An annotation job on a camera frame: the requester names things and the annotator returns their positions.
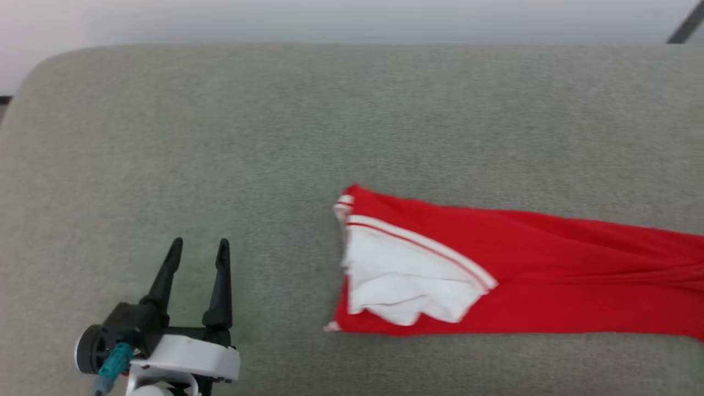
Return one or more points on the grey fabric sofa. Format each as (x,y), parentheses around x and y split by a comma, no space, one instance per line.
(330,126)

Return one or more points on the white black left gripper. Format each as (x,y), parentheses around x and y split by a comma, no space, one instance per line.
(187,355)

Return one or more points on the red basketball jersey white trim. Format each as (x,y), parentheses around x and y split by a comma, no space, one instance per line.
(550,275)

